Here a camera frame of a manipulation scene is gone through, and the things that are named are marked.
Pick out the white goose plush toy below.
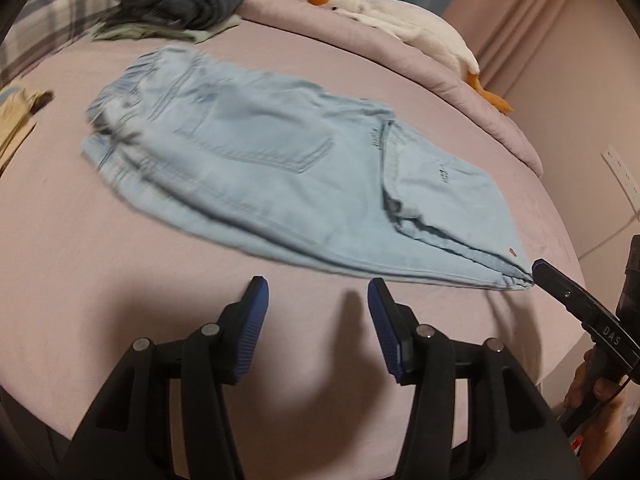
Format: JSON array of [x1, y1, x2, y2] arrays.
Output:
[[292, 0, 515, 113]]

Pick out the white wall outlet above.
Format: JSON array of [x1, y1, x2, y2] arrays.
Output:
[[601, 144, 640, 213]]

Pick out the person's right hand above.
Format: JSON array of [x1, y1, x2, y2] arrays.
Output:
[[564, 349, 627, 433]]

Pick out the folded pale green cloth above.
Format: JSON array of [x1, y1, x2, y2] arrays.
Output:
[[92, 14, 243, 43]]

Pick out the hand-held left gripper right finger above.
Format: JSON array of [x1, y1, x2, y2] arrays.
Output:
[[366, 277, 583, 480]]

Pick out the plaid pillow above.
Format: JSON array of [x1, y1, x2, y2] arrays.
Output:
[[0, 0, 123, 86]]

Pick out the light blue pants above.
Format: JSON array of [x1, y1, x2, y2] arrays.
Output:
[[81, 45, 536, 291]]

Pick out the pink curtain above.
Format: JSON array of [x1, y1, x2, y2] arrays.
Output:
[[442, 0, 616, 96]]

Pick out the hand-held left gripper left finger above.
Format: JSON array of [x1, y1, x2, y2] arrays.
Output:
[[59, 276, 271, 480]]

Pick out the tan cloth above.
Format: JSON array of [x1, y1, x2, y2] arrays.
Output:
[[0, 85, 55, 173]]

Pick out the pink duvet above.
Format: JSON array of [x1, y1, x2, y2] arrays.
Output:
[[87, 0, 544, 178]]

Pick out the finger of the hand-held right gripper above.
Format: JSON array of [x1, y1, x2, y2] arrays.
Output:
[[531, 258, 595, 320]]

